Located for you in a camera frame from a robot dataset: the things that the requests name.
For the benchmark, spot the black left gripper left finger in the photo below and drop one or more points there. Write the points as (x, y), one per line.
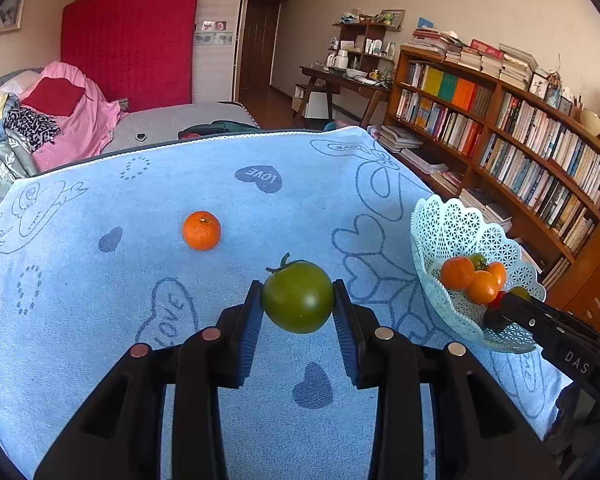
(117, 431)

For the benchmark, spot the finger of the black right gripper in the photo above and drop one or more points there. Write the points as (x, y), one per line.
(539, 319)

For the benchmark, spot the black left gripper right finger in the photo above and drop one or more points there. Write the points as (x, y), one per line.
(478, 431)

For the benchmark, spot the oval orange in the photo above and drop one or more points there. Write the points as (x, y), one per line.
(483, 289)

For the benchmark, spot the green tomato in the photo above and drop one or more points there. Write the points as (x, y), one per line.
(478, 261)
(520, 292)
(298, 296)

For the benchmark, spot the bumpy mandarin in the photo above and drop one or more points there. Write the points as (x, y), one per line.
(457, 273)

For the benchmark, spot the small mandarin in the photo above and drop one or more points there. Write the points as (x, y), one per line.
(201, 231)

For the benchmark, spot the large red tomato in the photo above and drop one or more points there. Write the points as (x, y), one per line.
(495, 304)

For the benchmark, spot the light blue lattice basket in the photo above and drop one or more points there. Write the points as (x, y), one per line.
(441, 230)

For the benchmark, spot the blue patterned towel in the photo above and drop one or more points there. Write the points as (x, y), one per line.
(92, 260)

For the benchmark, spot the wooden bookshelf with books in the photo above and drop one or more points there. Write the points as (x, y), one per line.
(540, 163)

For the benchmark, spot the grey bed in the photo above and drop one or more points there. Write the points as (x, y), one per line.
(164, 124)

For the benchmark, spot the pile of clothes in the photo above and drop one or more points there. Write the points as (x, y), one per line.
(50, 118)

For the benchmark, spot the wooden desk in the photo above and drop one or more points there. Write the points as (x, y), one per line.
(373, 93)

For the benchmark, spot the small desk shelf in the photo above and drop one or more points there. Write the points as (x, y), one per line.
(363, 37)

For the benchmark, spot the red upright mattress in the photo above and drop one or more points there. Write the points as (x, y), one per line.
(140, 51)

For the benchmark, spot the framed wedding photo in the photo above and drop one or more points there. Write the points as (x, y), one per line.
(11, 12)

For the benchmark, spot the dark wooden door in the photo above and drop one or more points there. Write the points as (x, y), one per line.
(258, 46)

